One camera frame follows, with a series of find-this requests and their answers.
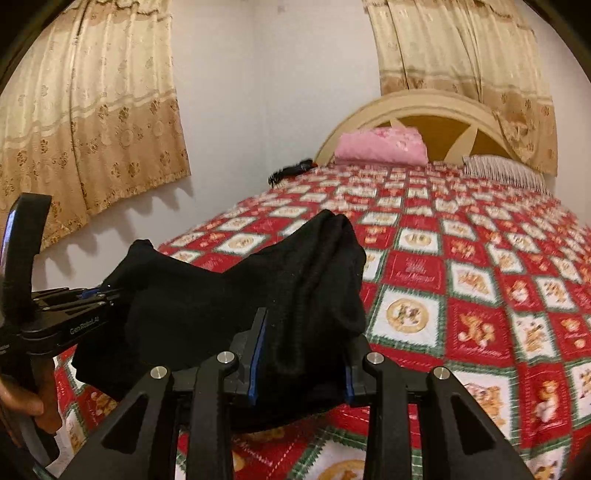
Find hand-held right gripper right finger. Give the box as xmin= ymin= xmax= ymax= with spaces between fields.
xmin=342 ymin=336 xmax=536 ymax=480

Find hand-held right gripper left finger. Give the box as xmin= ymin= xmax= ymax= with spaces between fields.
xmin=60 ymin=308 xmax=269 ymax=480

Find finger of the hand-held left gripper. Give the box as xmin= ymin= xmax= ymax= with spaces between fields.
xmin=69 ymin=285 xmax=124 ymax=298
xmin=69 ymin=296 xmax=122 ymax=312

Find black pants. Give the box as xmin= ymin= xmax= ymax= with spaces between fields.
xmin=71 ymin=209 xmax=369 ymax=433

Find person's left hand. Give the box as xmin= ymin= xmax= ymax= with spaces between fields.
xmin=0 ymin=357 xmax=63 ymax=435

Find red checkered printed blanket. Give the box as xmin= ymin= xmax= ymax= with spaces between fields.
xmin=53 ymin=161 xmax=591 ymax=480

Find beige patterned curtain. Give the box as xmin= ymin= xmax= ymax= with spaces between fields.
xmin=362 ymin=0 xmax=559 ymax=177
xmin=0 ymin=0 xmax=192 ymax=254

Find black hair brush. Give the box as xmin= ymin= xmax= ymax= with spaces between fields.
xmin=267 ymin=159 xmax=315 ymax=186

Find pink pillow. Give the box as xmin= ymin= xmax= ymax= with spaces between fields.
xmin=333 ymin=128 xmax=428 ymax=165

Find white striped pillow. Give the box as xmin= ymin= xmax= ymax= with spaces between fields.
xmin=462 ymin=154 xmax=553 ymax=195

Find cream arched headboard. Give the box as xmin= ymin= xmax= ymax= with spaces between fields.
xmin=314 ymin=89 xmax=527 ymax=168

